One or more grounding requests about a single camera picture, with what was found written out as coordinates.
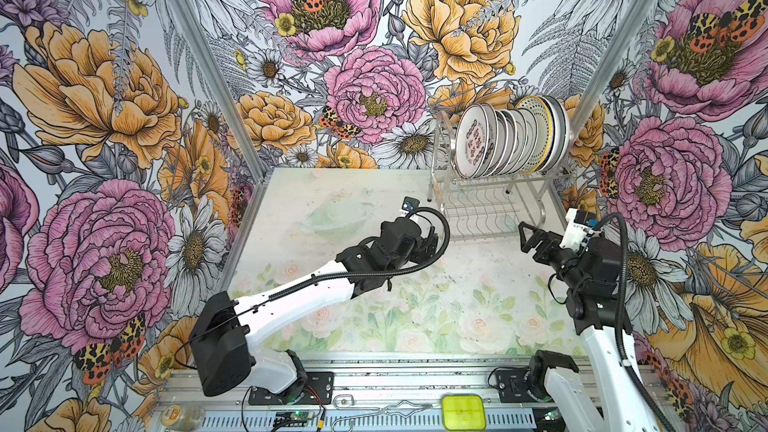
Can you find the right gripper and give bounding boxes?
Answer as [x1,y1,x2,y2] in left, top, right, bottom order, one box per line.
[517,222,587,289]

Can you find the metal wire dish rack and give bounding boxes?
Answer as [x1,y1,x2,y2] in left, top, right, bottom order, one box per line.
[427,111,568,240]

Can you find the white plate red characters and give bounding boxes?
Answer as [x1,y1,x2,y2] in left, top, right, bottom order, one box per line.
[455,104,496,179]

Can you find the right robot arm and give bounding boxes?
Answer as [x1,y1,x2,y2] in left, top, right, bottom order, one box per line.
[518,211,675,431]

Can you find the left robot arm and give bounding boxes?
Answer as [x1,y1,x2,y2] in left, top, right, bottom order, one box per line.
[188,207,451,404]

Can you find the large dark rimmed plate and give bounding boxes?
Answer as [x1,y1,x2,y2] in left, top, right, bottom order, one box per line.
[539,95,571,173]

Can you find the yellow patterned plate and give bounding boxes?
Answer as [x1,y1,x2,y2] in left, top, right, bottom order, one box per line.
[516,95,554,173]

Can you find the green square button box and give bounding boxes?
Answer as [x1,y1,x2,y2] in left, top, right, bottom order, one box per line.
[441,394,487,431]

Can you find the small circuit board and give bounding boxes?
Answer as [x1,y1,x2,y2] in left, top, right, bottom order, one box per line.
[272,411,320,431]

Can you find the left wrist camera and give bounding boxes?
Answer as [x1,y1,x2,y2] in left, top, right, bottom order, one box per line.
[401,196,420,213]

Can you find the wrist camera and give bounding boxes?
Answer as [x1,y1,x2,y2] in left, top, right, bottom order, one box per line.
[401,196,420,213]
[560,208,598,252]

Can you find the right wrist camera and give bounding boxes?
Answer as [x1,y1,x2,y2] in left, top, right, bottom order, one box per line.
[560,208,598,252]

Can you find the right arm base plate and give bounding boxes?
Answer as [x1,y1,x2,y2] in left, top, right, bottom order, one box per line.
[490,367,538,403]

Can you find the aluminium front rail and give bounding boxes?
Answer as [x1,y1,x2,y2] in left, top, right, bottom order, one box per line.
[149,353,679,432]

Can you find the metal wire hook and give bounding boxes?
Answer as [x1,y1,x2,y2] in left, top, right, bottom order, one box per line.
[331,400,434,431]

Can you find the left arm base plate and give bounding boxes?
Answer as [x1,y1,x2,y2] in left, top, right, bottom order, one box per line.
[247,371,335,406]

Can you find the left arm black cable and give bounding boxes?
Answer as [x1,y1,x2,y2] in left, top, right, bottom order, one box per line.
[173,206,451,373]

